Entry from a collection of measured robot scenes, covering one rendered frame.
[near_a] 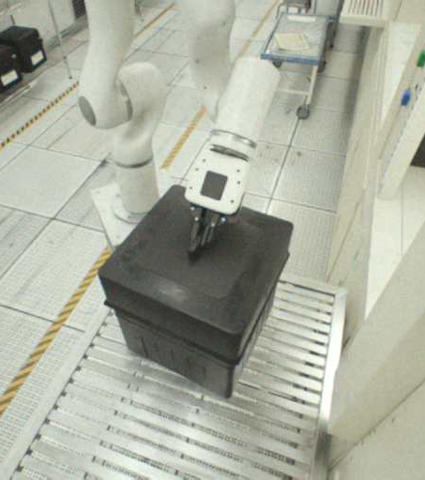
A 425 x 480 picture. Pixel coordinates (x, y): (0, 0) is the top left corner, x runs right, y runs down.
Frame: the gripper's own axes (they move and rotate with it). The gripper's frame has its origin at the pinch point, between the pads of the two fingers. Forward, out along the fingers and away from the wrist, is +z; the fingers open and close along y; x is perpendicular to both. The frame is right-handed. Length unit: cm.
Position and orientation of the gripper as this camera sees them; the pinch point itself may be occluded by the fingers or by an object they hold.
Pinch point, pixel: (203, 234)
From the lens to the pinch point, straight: 71.0
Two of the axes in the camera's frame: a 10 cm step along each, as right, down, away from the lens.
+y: 8.9, 3.4, -2.9
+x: 3.2, -0.1, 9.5
